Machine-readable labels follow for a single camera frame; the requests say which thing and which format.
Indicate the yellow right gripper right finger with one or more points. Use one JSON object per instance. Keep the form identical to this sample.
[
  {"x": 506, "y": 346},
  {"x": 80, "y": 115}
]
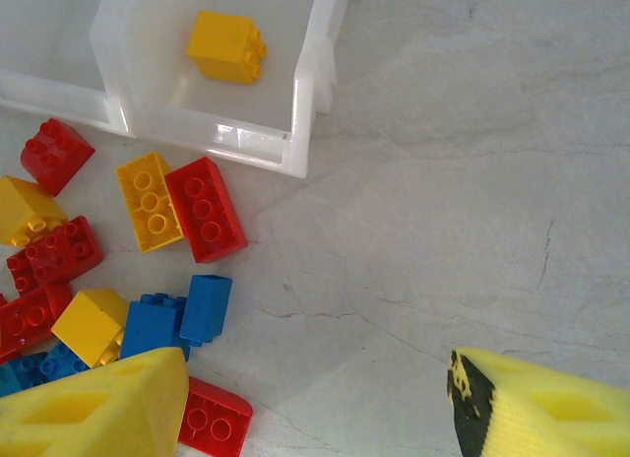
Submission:
[{"x": 541, "y": 417}]

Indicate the blue lego brick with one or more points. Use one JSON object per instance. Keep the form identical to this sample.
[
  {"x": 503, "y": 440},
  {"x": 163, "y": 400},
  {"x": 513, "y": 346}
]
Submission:
[
  {"x": 207, "y": 304},
  {"x": 29, "y": 368},
  {"x": 64, "y": 361},
  {"x": 7, "y": 380},
  {"x": 147, "y": 329}
]

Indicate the red two-by-four lego brick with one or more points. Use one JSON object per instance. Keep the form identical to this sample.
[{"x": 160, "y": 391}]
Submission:
[
  {"x": 59, "y": 252},
  {"x": 207, "y": 211}
]

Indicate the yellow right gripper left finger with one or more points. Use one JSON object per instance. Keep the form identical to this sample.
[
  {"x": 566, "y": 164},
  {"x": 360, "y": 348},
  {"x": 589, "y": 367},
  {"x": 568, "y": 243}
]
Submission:
[{"x": 74, "y": 417}]

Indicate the yellow two-by-two lego brick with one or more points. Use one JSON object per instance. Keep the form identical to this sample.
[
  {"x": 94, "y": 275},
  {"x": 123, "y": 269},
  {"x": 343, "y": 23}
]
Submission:
[
  {"x": 88, "y": 324},
  {"x": 221, "y": 43},
  {"x": 24, "y": 206}
]

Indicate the yellow two-by-four lego brick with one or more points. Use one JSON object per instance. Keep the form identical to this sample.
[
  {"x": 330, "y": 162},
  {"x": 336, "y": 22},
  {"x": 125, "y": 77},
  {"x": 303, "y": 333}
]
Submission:
[{"x": 147, "y": 201}]

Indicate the red curved lego brick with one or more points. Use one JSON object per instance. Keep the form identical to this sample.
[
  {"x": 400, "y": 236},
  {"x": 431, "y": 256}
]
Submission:
[
  {"x": 216, "y": 417},
  {"x": 56, "y": 156},
  {"x": 29, "y": 319}
]

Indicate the white plastic bin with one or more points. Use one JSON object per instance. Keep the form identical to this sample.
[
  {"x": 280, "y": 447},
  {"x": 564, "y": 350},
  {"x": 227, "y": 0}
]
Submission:
[
  {"x": 275, "y": 97},
  {"x": 49, "y": 33}
]

